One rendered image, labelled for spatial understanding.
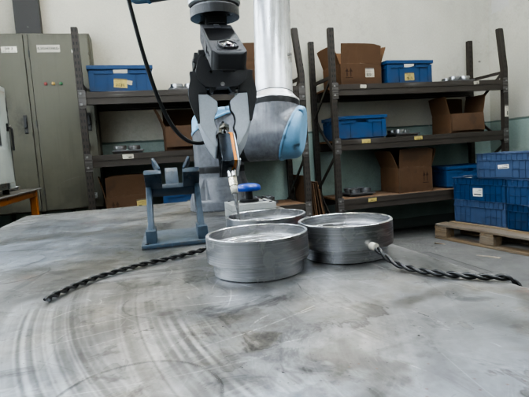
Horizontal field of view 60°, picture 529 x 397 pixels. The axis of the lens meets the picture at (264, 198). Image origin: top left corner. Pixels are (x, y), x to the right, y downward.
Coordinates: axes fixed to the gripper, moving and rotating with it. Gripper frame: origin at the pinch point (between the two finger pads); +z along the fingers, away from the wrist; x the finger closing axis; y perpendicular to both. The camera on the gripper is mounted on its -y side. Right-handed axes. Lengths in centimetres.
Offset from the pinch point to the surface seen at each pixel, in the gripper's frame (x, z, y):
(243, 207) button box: -2.3, 9.1, 3.2
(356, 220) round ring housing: -13.5, 9.9, -14.0
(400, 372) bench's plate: -2.5, 13.0, -44.9
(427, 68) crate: -247, -69, 350
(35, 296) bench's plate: 21.9, 13.0, -19.9
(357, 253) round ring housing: -9.9, 11.9, -22.4
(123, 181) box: 45, 17, 331
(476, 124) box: -298, -12, 346
